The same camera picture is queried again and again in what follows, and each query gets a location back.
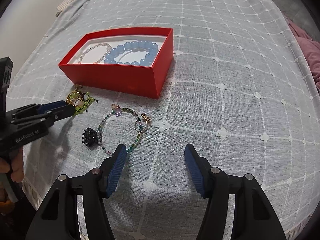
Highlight black spiky hair clip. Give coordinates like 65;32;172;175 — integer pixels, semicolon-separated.
82;128;98;147

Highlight green bead bracelet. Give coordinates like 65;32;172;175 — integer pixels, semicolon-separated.
66;90;99;116

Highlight multicolour seed bead bracelet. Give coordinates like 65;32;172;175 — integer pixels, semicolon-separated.
96;103;146;157

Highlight gold ring with flower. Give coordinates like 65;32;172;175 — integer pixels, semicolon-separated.
133;113;152;133

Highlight white pearl bracelet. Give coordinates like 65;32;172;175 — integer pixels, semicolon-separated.
77;42;112;65

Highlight blue bead bracelet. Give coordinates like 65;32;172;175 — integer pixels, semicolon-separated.
103;39;160;67

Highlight red jewelry box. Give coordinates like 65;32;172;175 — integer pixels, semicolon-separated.
58;27;174;99

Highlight person's left hand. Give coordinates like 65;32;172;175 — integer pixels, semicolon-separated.
0;147;24;183

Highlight grey grid bedspread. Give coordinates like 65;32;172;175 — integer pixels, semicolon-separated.
7;0;319;239

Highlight purple pillow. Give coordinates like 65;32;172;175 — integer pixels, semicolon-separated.
285;16;320;91

